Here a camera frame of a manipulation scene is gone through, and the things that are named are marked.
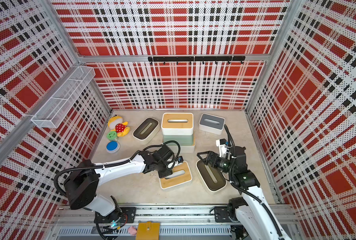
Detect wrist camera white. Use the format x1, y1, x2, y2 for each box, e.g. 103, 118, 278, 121
167, 156, 183, 170
216, 139, 228, 158

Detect black wall hook rail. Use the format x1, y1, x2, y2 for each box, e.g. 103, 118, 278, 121
148, 56, 246, 64

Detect mint green tissue box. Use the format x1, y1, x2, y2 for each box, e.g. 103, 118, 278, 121
163, 134, 195, 146

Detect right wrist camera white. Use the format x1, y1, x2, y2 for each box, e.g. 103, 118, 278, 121
216, 139, 228, 158

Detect yellow plush toy red dots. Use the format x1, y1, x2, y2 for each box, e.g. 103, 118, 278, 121
108, 115, 130, 137

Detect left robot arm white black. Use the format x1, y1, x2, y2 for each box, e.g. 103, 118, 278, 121
53, 141, 183, 224

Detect cream tissue box dark lid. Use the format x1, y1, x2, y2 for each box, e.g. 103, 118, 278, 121
133, 118, 161, 145

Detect white tissue box grey lid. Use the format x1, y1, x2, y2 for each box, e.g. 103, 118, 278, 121
198, 113, 225, 135

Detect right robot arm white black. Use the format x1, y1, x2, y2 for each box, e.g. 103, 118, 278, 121
197, 125, 291, 240

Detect green lid air freshener jar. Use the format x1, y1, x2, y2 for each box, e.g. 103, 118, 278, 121
106, 131, 118, 141

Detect cream box dark lid front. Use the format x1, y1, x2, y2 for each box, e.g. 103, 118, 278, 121
196, 160, 227, 194

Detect white wire mesh wall basket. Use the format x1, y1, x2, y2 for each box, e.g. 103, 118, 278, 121
31, 66, 95, 129

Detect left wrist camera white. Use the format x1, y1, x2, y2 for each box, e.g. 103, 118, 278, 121
167, 156, 183, 170

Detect pink small object on rail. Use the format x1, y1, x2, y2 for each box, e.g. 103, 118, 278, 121
128, 226, 137, 236

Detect blue lid white jar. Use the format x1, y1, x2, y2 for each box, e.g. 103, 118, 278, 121
106, 141, 121, 154

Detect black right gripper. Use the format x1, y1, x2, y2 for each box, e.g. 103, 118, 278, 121
197, 151, 235, 175

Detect large white box bamboo lid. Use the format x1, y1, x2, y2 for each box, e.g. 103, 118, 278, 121
167, 141, 195, 154

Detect yellow block on rail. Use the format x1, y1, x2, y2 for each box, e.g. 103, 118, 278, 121
136, 222, 161, 240

